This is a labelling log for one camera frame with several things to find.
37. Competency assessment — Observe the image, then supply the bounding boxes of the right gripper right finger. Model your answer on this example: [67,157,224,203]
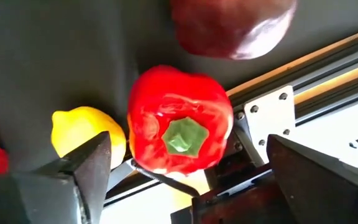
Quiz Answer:
[265,134,358,224]

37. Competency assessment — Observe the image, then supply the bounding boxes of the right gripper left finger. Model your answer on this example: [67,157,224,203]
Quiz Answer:
[0,130,113,224]

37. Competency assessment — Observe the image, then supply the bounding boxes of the yellow lemon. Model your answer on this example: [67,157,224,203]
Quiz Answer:
[50,106,127,170]

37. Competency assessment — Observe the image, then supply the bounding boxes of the red apple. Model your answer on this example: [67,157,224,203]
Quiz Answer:
[169,0,298,60]

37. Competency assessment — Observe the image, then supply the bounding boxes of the white metal corner bracket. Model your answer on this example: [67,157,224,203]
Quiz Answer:
[233,84,297,164]

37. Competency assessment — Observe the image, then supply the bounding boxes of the black power cable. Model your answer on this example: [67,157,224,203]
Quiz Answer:
[131,158,201,197]

